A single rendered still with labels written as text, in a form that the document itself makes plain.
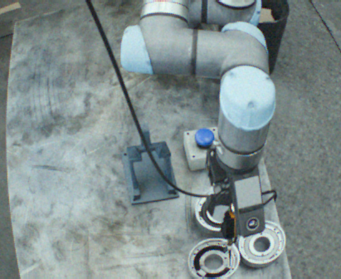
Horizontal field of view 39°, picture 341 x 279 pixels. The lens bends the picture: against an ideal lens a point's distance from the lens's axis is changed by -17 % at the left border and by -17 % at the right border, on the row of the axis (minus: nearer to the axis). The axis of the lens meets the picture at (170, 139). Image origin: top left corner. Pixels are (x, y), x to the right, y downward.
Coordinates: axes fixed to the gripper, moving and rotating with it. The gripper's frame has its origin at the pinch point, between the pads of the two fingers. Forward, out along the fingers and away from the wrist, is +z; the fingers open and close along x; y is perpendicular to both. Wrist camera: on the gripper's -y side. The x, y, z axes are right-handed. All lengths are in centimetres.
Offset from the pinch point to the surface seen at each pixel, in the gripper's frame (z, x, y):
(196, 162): 9.9, 1.4, 19.0
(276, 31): 57, -56, 101
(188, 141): 8.7, 2.1, 23.4
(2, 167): 93, 69, 80
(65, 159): 13.2, 29.2, 26.9
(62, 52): 13, 28, 61
